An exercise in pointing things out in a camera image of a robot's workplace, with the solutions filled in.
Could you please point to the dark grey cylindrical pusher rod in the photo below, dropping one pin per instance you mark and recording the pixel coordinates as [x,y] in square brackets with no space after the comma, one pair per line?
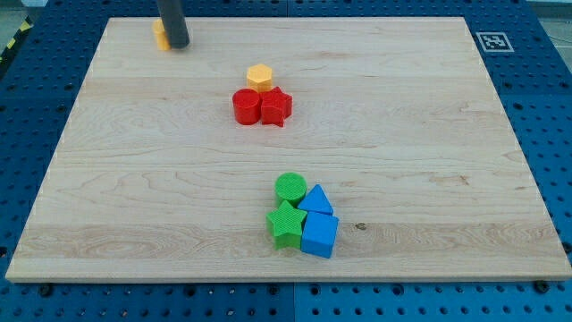
[173,18]

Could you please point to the red star block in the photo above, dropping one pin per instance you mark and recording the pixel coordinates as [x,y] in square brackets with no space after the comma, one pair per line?
[276,107]

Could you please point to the green star block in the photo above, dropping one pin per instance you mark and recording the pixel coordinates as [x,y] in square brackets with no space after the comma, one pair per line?
[285,224]

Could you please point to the yellow block behind rod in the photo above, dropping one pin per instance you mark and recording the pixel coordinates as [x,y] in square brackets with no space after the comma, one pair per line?
[162,41]

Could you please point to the yellow hexagon block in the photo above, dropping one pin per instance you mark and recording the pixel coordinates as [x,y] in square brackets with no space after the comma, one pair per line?
[260,78]

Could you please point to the red cylinder block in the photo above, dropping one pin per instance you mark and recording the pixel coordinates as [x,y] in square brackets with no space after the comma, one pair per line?
[246,105]

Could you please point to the light wooden board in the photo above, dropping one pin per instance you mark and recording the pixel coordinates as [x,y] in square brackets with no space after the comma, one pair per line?
[154,181]

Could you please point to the green cylinder block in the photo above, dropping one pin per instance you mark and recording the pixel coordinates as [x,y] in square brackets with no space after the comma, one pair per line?
[291,187]

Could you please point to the blue triangle block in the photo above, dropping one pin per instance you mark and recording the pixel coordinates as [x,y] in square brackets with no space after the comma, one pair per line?
[316,201]

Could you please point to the blue cube block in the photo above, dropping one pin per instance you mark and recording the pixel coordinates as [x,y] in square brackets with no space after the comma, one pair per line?
[319,234]

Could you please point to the white fiducial marker tag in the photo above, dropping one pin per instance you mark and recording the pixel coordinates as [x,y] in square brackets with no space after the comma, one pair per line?
[494,42]

